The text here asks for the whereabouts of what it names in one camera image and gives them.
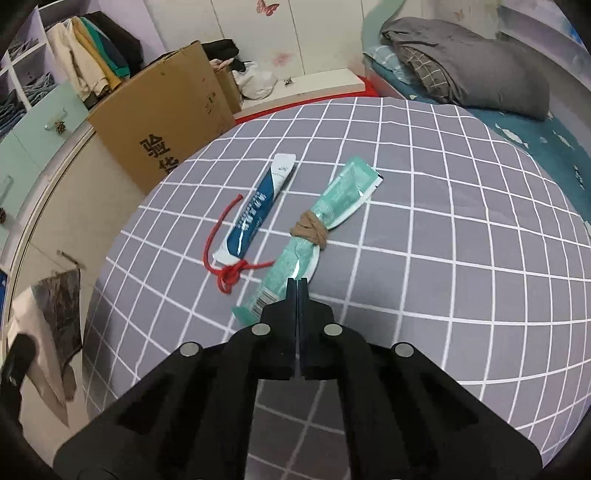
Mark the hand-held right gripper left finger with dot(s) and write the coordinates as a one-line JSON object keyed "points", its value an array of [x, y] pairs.
{"points": [[221, 392]]}

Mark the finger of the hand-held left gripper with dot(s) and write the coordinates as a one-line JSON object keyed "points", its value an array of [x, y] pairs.
{"points": [[18, 357]]}

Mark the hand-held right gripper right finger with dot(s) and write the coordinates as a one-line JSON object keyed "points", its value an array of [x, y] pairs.
{"points": [[378, 392]]}

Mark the grey plastic bag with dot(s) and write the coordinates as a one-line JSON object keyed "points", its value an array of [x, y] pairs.
{"points": [[53, 332]]}

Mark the blue white long packet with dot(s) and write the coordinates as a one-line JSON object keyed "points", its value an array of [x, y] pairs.
{"points": [[258, 212]]}

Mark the teal plastic packet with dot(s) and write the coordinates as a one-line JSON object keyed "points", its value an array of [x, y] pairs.
{"points": [[341, 196]]}

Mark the beige curved cabinet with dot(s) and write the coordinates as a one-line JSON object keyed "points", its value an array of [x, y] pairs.
{"points": [[55, 221]]}

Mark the turquoise drawer unit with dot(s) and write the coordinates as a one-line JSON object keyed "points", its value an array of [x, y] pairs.
{"points": [[37, 147]]}

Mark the large cardboard box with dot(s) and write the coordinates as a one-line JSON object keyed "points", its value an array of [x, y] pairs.
{"points": [[161, 120]]}

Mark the white cubby shelf unit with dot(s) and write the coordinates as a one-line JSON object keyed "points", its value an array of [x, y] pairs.
{"points": [[25, 60]]}

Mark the teal bed sheet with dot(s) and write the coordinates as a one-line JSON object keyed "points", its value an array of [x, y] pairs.
{"points": [[535, 138]]}

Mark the small cardboard box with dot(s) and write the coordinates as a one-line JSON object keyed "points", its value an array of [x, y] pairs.
{"points": [[228, 87]]}

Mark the white plastic bag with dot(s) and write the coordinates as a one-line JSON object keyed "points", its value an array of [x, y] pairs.
{"points": [[254, 81]]}

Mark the hanging clothes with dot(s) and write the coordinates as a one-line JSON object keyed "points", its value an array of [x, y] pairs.
{"points": [[92, 50]]}

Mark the grey folded duvet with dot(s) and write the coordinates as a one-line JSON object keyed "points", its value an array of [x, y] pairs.
{"points": [[471, 69]]}

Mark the black clothes pile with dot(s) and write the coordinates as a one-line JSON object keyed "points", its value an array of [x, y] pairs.
{"points": [[221, 50]]}

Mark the pink butterfly wall sticker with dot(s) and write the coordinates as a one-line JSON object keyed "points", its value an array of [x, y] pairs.
{"points": [[268, 6]]}

